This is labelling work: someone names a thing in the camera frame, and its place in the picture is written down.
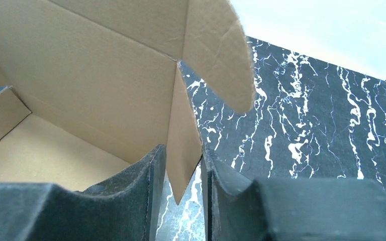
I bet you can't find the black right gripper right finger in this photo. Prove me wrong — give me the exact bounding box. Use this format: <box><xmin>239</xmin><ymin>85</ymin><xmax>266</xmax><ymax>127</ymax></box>
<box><xmin>201</xmin><ymin>146</ymin><xmax>386</xmax><ymax>240</ymax></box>

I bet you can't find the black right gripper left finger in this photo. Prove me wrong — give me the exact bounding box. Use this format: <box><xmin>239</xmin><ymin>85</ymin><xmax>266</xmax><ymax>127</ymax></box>
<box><xmin>0</xmin><ymin>145</ymin><xmax>166</xmax><ymax>240</ymax></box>

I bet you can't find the brown cardboard box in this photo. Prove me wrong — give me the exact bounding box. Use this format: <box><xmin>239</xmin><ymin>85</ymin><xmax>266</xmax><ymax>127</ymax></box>
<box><xmin>0</xmin><ymin>1</ymin><xmax>255</xmax><ymax>203</ymax></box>

